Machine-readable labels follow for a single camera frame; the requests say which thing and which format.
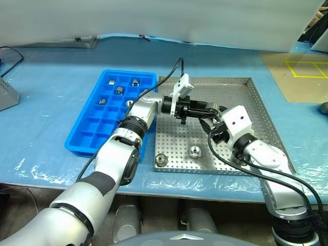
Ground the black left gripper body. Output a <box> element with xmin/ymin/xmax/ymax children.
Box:
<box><xmin>176</xmin><ymin>95</ymin><xmax>198</xmax><ymax>126</ymax></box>

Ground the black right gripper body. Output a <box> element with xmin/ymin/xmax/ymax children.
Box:
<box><xmin>209</xmin><ymin>120</ymin><xmax>231</xmax><ymax>145</ymax></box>

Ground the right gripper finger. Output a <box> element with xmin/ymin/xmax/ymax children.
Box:
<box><xmin>200</xmin><ymin>118</ymin><xmax>215</xmax><ymax>134</ymax></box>
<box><xmin>214</xmin><ymin>107</ymin><xmax>228</xmax><ymax>124</ymax></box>

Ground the perforated steel tray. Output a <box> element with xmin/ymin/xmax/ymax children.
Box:
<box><xmin>153</xmin><ymin>76</ymin><xmax>298</xmax><ymax>177</ymax></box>

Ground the blue plastic compartment tray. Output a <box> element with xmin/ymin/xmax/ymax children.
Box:
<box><xmin>64</xmin><ymin>69</ymin><xmax>157</xmax><ymax>157</ymax></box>

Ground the flat perforated metal tray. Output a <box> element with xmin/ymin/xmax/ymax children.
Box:
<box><xmin>17</xmin><ymin>35</ymin><xmax>99</xmax><ymax>49</ymax></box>

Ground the brown cardboard mat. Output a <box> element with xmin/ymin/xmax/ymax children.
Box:
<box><xmin>260</xmin><ymin>50</ymin><xmax>328</xmax><ymax>104</ymax></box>

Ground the grey rounded leg housing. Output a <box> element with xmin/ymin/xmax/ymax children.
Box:
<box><xmin>112</xmin><ymin>203</ymin><xmax>142</xmax><ymax>243</ymax></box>
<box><xmin>180</xmin><ymin>202</ymin><xmax>218</xmax><ymax>234</ymax></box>

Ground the dark grey rounded torso shell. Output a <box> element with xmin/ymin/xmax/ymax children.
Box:
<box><xmin>109</xmin><ymin>230</ymin><xmax>225</xmax><ymax>246</ymax></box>

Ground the grey perforated metal box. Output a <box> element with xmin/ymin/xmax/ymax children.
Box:
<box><xmin>0</xmin><ymin>76</ymin><xmax>21</xmax><ymax>112</ymax></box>

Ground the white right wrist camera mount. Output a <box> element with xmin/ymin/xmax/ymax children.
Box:
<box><xmin>220</xmin><ymin>105</ymin><xmax>254</xmax><ymax>147</ymax></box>

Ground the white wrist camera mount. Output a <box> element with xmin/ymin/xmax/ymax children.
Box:
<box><xmin>220</xmin><ymin>105</ymin><xmax>254</xmax><ymax>147</ymax></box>
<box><xmin>170</xmin><ymin>73</ymin><xmax>195</xmax><ymax>116</ymax></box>

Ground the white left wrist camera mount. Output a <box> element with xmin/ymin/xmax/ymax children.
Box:
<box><xmin>170</xmin><ymin>73</ymin><xmax>195</xmax><ymax>116</ymax></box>

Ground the thin black power cable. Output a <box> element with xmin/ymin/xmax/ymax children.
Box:
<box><xmin>0</xmin><ymin>46</ymin><xmax>24</xmax><ymax>77</ymax></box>

